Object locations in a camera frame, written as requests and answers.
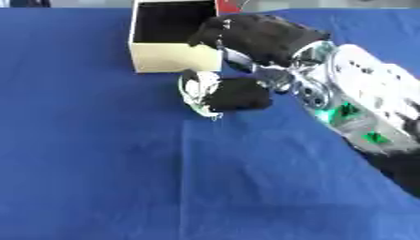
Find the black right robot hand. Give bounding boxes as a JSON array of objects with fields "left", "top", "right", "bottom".
[{"left": 187, "top": 13, "right": 334, "bottom": 113}]

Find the red object behind box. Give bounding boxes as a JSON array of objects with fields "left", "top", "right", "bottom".
[{"left": 213, "top": 0, "right": 243, "bottom": 16}]

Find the cream box with black inside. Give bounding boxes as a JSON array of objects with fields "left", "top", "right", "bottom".
[{"left": 126, "top": 0, "right": 225, "bottom": 74}]

